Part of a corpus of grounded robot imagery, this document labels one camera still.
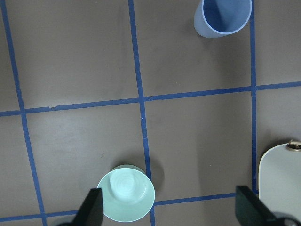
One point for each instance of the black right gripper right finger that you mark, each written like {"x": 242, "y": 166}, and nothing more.
{"x": 250, "y": 211}

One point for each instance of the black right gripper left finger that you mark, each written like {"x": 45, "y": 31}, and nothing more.
{"x": 91, "y": 210}

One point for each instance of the blue plastic cup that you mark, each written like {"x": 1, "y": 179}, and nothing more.
{"x": 219, "y": 18}

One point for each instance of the mint green bowl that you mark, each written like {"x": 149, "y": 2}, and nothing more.
{"x": 128, "y": 194}

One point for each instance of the cream white toaster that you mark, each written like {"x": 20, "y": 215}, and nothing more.
{"x": 280, "y": 179}

